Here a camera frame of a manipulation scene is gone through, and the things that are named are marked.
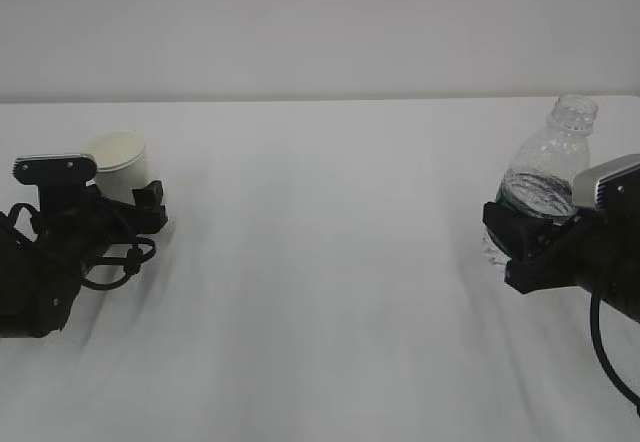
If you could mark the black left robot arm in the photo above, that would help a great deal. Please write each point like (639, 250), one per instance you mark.
(76, 238)

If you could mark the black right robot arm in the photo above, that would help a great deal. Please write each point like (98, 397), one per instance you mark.
(620, 276)

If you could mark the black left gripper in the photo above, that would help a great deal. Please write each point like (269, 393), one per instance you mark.
(124, 224)

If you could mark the clear green-label water bottle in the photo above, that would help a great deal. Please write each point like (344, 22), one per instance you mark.
(538, 179)

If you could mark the white paper cup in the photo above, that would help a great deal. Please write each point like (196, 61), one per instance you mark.
(121, 159)

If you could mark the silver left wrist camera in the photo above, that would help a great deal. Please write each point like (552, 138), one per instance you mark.
(55, 170)

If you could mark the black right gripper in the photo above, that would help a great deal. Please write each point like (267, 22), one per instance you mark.
(543, 256)

